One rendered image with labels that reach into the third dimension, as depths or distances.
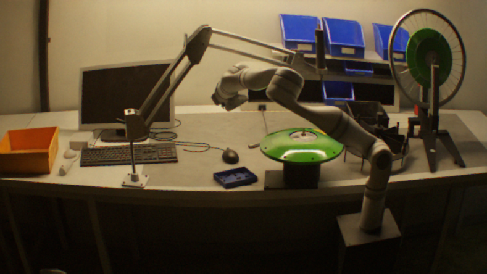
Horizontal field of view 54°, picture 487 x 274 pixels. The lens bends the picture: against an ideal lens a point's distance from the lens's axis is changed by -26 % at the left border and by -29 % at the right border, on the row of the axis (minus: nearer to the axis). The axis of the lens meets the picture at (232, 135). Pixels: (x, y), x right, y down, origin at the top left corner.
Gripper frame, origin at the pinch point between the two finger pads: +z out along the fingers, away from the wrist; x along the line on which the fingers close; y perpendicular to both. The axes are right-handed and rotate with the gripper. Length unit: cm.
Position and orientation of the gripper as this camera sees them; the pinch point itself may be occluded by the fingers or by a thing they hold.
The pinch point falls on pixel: (222, 106)
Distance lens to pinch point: 246.7
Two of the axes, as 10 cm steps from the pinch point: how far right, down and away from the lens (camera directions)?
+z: -1.8, 1.8, 9.7
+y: -5.3, -8.5, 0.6
